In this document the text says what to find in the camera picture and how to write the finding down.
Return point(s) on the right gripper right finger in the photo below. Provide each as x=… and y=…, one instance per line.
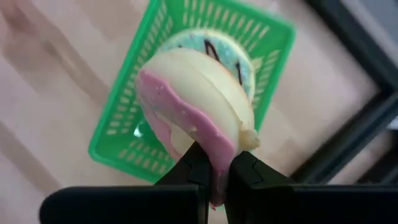
x=311, y=205

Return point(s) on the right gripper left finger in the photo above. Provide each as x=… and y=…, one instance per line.
x=124, y=205

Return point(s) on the orange donut with pink frosting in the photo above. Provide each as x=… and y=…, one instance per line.
x=192, y=99

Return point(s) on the green plastic basket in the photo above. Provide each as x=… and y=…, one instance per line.
x=99, y=149

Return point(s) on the green frosted donut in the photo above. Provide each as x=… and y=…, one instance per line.
x=192, y=39

